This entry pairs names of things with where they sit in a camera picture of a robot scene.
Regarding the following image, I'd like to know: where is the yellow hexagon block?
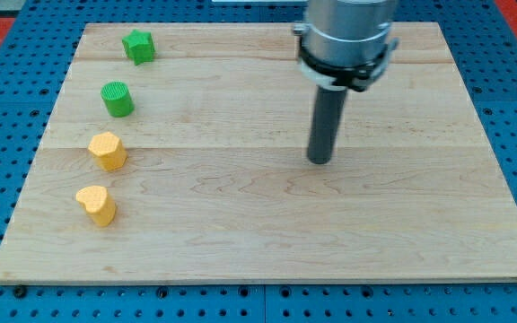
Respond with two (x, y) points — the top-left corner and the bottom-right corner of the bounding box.
(87, 132), (127, 171)

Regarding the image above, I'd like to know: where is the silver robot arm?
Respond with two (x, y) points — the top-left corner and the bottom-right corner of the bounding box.
(293, 0), (398, 92)

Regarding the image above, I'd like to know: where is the green star block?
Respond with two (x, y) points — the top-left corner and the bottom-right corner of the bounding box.
(122, 30), (155, 65)

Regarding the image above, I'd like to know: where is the black clamp ring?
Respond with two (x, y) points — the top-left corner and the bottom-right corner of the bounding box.
(296, 37), (397, 93)

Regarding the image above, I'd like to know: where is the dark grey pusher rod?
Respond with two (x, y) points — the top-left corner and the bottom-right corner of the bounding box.
(307, 87), (347, 164)

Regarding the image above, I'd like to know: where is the wooden board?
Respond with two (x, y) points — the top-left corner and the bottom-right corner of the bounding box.
(0, 22), (517, 285)

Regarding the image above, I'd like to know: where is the green cylinder block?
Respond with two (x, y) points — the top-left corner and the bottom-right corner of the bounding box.
(101, 81), (135, 118)

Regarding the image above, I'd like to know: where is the yellow heart block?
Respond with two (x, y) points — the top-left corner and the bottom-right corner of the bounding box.
(75, 186), (117, 227)

